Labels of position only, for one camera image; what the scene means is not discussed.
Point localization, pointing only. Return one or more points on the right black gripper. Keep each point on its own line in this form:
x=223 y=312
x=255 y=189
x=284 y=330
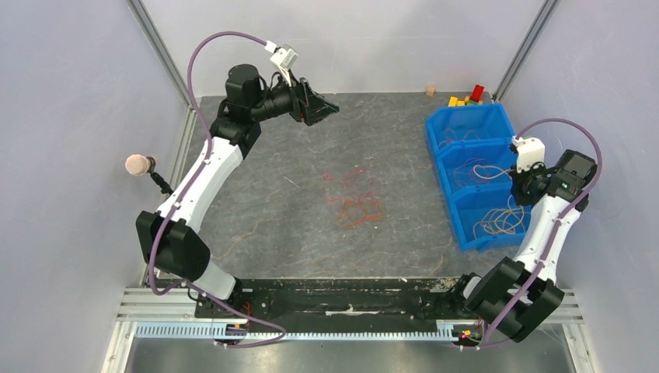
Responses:
x=522 y=186

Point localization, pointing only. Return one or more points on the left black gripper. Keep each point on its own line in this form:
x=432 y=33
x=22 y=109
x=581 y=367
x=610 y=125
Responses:
x=307 y=105

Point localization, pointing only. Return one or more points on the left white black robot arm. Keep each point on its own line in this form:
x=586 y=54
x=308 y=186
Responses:
x=168 y=236

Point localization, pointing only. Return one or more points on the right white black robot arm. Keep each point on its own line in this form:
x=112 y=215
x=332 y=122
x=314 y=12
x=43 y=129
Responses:
x=519 y=293

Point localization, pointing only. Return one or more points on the blue plastic bin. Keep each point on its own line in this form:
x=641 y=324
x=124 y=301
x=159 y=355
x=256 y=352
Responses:
x=470 y=149

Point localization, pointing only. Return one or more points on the red toy block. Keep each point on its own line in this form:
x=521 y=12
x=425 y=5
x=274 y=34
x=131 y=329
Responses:
x=477 y=93

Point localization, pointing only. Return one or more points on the yellow toy block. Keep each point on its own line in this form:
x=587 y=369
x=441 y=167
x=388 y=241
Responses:
x=454 y=101

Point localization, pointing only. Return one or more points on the pink microphone on stand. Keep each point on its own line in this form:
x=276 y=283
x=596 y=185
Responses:
x=154 y=180

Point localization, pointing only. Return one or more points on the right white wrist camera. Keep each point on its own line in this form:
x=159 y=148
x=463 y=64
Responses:
x=529 y=152

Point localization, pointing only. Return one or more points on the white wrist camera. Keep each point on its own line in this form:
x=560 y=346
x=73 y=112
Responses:
x=529 y=152
x=282 y=57

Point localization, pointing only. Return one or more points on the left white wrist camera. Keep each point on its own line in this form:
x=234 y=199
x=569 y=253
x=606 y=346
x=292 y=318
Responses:
x=282 y=57

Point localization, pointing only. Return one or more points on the right aluminium corner post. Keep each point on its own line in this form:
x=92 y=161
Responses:
x=548 y=7

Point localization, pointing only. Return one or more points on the aluminium corner post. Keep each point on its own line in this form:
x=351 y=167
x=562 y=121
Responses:
x=149 y=29
x=548 y=7

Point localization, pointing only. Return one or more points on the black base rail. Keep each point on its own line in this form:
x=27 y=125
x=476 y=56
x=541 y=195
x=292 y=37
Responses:
x=341 y=305

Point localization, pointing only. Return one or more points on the left aluminium corner post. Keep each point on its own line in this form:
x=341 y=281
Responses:
x=149 y=29

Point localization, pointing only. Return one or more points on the white toothed cable duct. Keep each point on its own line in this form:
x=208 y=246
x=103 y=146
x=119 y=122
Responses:
x=223 y=331

